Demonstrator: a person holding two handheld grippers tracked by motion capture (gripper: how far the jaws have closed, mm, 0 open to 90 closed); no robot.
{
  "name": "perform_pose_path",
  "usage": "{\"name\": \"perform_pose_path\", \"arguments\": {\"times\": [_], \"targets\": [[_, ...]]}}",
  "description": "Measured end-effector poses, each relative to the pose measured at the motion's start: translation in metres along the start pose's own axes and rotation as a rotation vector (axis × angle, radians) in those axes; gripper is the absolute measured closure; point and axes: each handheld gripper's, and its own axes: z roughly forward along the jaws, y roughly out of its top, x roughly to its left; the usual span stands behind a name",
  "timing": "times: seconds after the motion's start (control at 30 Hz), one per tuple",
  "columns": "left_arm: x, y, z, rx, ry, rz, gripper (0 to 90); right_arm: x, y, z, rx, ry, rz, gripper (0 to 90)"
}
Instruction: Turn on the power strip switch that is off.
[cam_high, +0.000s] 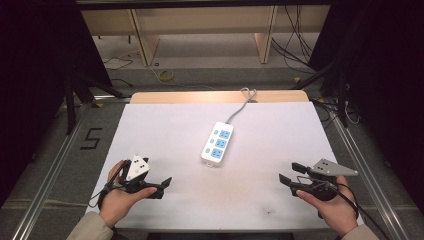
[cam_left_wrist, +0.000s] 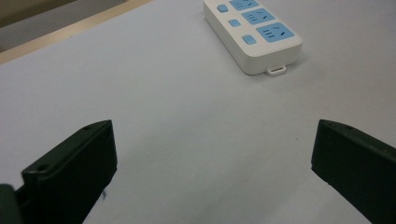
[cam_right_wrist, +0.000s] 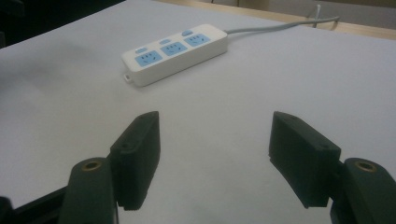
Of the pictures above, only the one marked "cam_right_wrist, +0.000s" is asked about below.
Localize grey power strip cable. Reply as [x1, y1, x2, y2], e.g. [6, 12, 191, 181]
[223, 4, 341, 35]

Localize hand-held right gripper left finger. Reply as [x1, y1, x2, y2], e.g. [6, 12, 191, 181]
[109, 110, 162, 212]

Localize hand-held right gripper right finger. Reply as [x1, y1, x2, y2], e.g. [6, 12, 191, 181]
[268, 111, 342, 209]

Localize white power strip blue sockets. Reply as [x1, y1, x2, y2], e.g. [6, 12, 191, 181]
[120, 23, 229, 88]

